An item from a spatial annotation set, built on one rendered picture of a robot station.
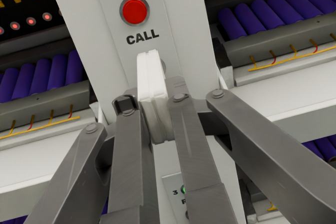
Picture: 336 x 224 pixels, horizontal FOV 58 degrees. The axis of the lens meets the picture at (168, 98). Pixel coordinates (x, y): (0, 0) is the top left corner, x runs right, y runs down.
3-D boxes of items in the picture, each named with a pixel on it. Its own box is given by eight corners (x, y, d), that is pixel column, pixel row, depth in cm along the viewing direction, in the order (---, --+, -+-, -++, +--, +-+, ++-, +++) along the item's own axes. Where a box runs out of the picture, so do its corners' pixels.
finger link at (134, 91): (152, 155, 15) (93, 171, 15) (147, 105, 19) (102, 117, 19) (143, 131, 14) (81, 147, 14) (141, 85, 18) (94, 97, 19)
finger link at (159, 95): (151, 96, 15) (166, 92, 15) (146, 51, 21) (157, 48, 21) (166, 143, 17) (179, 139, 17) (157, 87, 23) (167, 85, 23)
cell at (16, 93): (39, 72, 38) (31, 108, 33) (25, 76, 38) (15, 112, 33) (32, 61, 37) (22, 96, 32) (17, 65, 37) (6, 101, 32)
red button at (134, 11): (149, 21, 20) (143, -4, 19) (126, 27, 20) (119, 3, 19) (149, 17, 21) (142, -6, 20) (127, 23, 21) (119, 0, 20)
